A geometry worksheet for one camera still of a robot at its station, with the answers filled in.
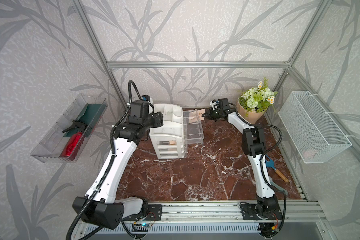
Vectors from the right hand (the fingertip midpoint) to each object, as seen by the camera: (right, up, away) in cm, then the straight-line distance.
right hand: (201, 114), depth 106 cm
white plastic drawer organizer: (-20, -15, -29) cm, 38 cm away
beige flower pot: (+32, -2, -7) cm, 33 cm away
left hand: (-24, -2, -32) cm, 40 cm away
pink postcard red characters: (-2, 0, +3) cm, 3 cm away
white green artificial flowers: (+30, +7, -22) cm, 38 cm away
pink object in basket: (+49, -21, -34) cm, 63 cm away
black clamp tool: (-60, -6, -39) cm, 72 cm away
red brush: (-54, -15, -47) cm, 74 cm away
